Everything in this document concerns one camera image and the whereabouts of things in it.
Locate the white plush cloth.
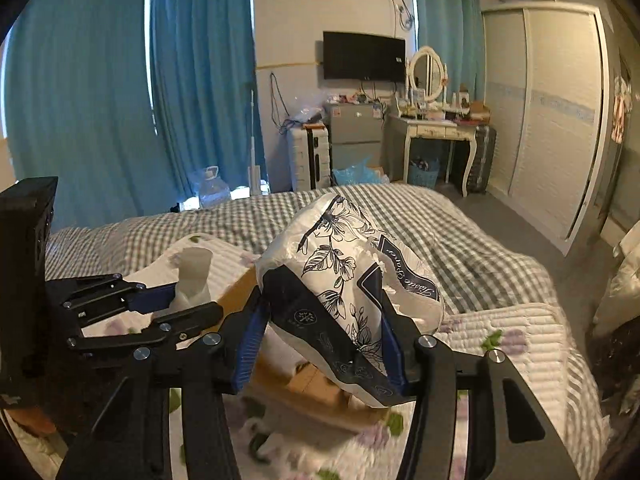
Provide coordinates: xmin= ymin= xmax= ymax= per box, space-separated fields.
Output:
xmin=169 ymin=247 xmax=213 ymax=312

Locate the teal curtain left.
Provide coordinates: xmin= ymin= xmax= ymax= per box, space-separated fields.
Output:
xmin=1 ymin=0 xmax=265 ymax=229

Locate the white drawer cabinet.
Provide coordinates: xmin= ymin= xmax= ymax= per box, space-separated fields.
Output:
xmin=286 ymin=124 xmax=331 ymax=192

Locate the grey checked bed cover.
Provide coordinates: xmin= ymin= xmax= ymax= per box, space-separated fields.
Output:
xmin=46 ymin=183 xmax=610 ymax=479

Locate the white dressing table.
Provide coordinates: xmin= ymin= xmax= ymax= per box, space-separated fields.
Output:
xmin=381 ymin=116 xmax=478 ymax=197

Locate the white floral quilt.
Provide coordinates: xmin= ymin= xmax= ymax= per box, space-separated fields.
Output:
xmin=58 ymin=233 xmax=577 ymax=479

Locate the blue plastic bag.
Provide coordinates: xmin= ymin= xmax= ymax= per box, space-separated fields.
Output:
xmin=332 ymin=159 xmax=390 ymax=186

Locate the white sliding wardrobe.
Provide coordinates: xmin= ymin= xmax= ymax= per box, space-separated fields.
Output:
xmin=483 ymin=1 xmax=611 ymax=254

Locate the oval vanity mirror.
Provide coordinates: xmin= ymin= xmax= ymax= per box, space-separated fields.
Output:
xmin=406 ymin=47 xmax=447 ymax=104

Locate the teal curtain right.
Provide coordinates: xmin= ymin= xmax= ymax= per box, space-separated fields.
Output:
xmin=416 ymin=0 xmax=485 ymax=101

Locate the blue laundry basket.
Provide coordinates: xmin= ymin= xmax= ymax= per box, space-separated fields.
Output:
xmin=407 ymin=158 xmax=440 ymax=188

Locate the floral black white tissue pack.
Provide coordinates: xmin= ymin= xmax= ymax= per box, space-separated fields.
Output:
xmin=256 ymin=193 xmax=444 ymax=408

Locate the teal curtain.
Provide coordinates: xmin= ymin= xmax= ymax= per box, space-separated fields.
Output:
xmin=416 ymin=0 xmax=485 ymax=101
xmin=1 ymin=0 xmax=265 ymax=229

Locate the small grey fridge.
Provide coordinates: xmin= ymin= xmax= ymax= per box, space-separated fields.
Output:
xmin=324 ymin=103 xmax=384 ymax=170

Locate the black wall television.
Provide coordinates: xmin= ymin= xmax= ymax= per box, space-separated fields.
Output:
xmin=322 ymin=32 xmax=406 ymax=84

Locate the large water bottle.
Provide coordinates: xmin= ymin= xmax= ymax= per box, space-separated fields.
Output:
xmin=198 ymin=166 xmax=231 ymax=209

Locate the open cardboard box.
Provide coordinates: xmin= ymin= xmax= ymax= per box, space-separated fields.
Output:
xmin=207 ymin=264 xmax=390 ymax=432

